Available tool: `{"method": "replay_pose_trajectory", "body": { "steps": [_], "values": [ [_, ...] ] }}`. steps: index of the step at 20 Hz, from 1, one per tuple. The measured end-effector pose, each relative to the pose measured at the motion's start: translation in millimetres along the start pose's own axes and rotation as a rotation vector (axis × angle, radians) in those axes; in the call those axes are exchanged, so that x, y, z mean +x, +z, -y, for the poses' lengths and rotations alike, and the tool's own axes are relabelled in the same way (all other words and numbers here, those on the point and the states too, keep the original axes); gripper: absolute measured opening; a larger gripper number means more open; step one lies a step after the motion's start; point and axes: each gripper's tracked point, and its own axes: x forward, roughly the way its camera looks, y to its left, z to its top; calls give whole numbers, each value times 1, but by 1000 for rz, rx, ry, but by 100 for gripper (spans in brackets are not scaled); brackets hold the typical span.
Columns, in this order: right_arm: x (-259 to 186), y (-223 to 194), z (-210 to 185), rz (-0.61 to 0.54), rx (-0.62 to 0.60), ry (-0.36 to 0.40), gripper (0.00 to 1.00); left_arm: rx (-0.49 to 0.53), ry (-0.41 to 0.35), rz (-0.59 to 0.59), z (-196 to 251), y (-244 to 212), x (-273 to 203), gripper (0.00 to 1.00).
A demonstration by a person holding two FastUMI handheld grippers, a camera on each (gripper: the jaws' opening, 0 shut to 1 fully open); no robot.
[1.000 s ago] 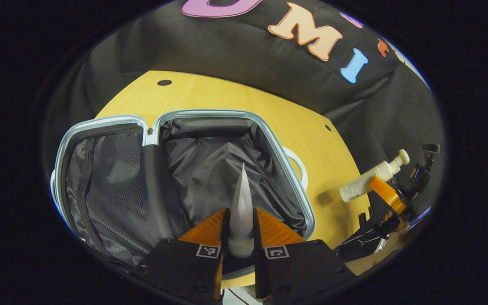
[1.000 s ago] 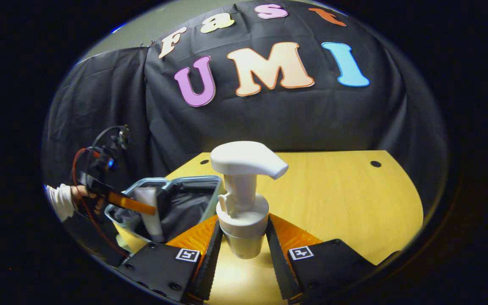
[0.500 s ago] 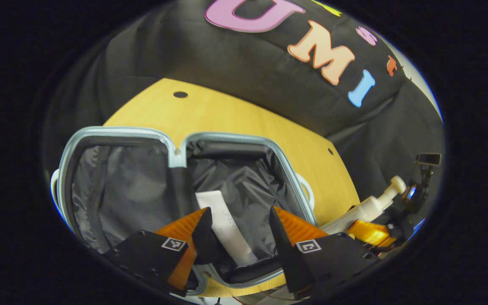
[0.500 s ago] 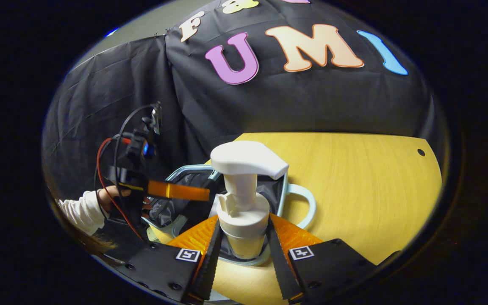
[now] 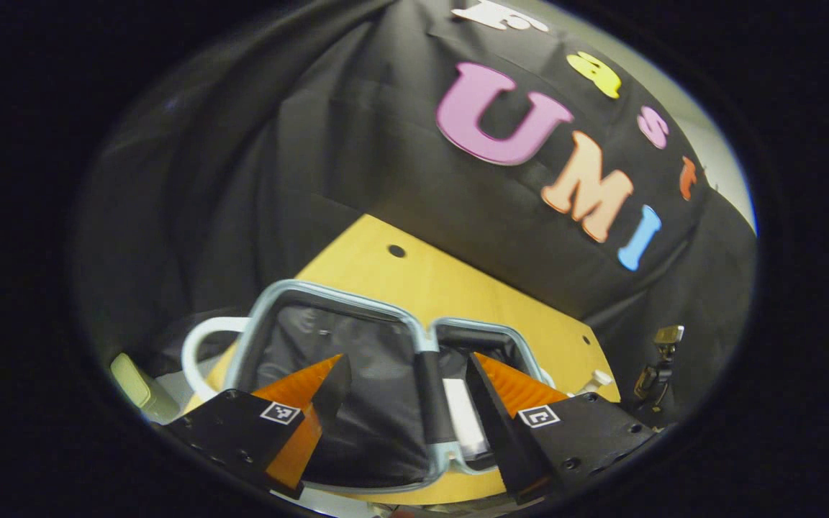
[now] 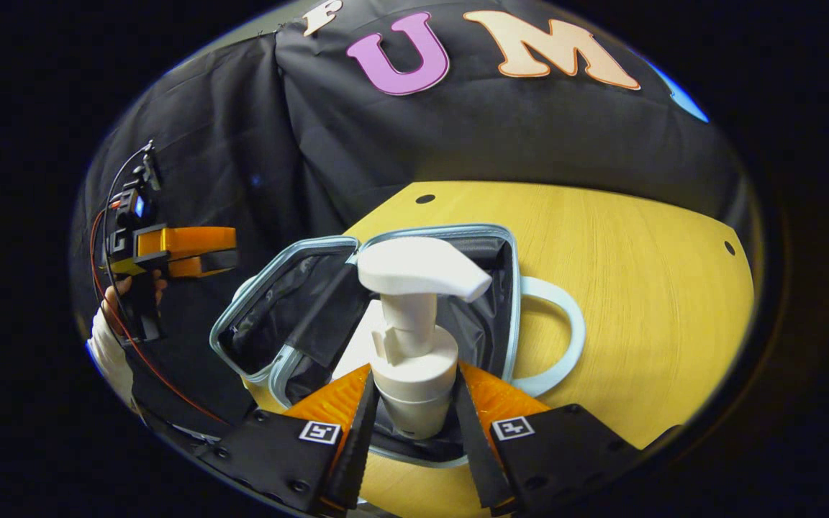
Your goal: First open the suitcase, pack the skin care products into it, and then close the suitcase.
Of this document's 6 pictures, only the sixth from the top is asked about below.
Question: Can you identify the light blue suitcase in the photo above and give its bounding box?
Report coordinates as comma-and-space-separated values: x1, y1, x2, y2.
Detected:
209, 223, 586, 468

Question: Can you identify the white pump bottle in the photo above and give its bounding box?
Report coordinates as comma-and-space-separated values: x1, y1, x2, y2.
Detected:
357, 237, 493, 441

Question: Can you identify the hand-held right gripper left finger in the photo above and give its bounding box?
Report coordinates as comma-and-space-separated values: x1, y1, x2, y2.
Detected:
195, 363, 379, 517

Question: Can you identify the black cable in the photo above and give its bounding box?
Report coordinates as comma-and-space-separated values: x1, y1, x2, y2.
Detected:
104, 142, 155, 274

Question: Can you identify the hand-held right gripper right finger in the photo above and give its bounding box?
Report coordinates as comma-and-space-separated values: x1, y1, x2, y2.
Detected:
454, 360, 645, 517

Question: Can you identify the red cable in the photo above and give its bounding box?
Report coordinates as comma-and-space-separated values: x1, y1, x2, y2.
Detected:
89, 205, 232, 427

